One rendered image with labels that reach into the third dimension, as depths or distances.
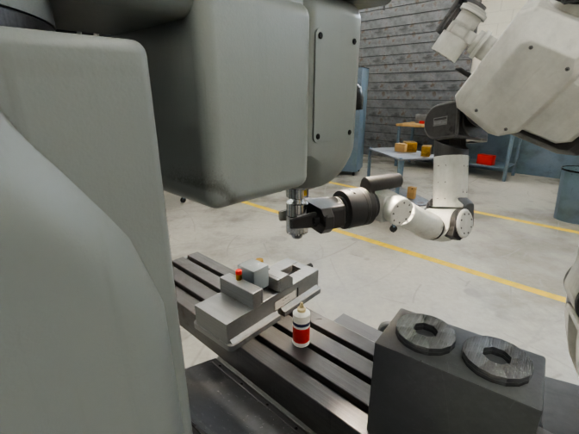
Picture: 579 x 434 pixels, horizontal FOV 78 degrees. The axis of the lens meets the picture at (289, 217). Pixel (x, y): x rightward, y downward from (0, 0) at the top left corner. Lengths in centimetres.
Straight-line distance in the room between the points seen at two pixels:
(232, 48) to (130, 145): 18
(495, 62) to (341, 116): 40
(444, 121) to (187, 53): 77
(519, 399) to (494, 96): 62
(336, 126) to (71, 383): 51
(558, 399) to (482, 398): 94
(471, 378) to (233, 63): 51
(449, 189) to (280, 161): 64
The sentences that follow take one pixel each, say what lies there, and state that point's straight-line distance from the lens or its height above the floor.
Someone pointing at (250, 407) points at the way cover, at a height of 86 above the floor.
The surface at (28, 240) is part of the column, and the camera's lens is 31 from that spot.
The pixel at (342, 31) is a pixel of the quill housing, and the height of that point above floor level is 158.
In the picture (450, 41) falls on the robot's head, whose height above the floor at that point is 159.
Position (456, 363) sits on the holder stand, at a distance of 60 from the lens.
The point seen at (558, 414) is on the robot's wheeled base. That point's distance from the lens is 147.
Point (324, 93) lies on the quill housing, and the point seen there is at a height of 148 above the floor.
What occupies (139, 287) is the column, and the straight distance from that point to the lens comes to 36.
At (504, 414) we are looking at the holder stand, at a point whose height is 109.
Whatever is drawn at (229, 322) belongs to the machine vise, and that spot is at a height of 99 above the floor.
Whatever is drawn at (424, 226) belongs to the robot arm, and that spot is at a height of 116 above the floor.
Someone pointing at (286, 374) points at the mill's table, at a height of 93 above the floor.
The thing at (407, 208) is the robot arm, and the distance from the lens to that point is 84.
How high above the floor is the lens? 148
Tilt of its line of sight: 19 degrees down
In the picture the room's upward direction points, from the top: straight up
